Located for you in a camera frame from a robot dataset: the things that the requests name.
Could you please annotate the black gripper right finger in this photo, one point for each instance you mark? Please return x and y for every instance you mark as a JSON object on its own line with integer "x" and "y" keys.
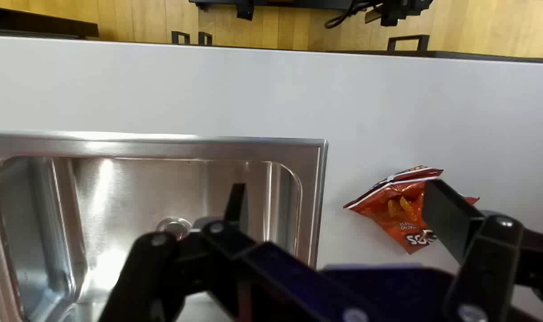
{"x": 492, "y": 257}

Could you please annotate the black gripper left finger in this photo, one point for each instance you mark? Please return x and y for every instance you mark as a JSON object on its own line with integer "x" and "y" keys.
{"x": 182, "y": 269}

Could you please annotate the orange snack packet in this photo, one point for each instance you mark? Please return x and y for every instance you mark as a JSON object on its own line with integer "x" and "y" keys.
{"x": 390, "y": 209}

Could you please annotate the round sink drain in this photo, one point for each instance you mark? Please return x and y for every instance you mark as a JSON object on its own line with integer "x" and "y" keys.
{"x": 175, "y": 226}

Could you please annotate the stainless steel sink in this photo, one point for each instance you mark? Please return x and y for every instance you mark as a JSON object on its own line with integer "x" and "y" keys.
{"x": 103, "y": 198}

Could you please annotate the wooden cabinet front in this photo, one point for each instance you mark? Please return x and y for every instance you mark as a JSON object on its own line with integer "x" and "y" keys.
{"x": 271, "y": 28}

